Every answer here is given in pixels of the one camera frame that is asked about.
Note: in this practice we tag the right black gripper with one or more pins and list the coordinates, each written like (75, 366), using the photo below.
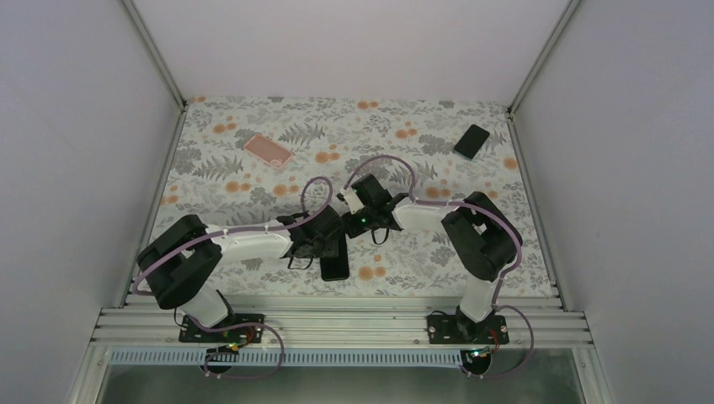
(351, 230)

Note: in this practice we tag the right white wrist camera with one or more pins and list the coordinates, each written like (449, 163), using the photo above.
(351, 199)

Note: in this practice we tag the black phone case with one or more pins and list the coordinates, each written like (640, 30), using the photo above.
(334, 261)

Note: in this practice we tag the aluminium mounting rail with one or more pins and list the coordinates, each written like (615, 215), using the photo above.
(333, 330)

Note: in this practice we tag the floral patterned table mat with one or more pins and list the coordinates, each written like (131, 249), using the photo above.
(333, 139)

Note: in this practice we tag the pink phone case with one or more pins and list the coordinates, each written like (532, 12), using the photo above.
(268, 151)

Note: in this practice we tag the teal-edged black smartphone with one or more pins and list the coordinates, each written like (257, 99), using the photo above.
(471, 142)

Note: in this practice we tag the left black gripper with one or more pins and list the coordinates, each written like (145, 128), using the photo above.
(330, 247)

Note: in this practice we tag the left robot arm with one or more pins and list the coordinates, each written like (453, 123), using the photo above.
(177, 265)

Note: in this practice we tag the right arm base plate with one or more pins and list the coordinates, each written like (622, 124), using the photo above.
(457, 328)

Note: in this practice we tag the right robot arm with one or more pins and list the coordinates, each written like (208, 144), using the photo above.
(484, 239)

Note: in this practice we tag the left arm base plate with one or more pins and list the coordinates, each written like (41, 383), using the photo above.
(232, 339)

